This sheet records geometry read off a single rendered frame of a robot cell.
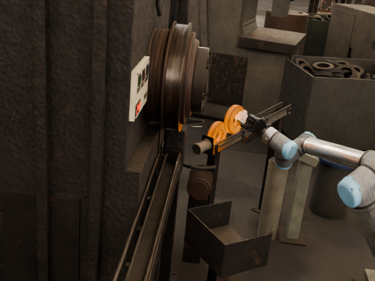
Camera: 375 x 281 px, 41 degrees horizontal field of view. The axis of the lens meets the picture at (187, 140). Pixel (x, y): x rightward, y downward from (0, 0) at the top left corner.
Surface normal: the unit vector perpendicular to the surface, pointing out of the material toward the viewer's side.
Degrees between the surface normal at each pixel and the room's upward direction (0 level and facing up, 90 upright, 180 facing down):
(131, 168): 0
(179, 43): 39
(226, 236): 5
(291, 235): 90
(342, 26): 90
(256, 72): 90
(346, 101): 90
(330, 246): 0
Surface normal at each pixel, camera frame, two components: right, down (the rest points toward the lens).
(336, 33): -0.97, 0.01
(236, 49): -0.33, 0.32
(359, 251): 0.09, -0.93
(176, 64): -0.05, -0.08
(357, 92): 0.16, 0.38
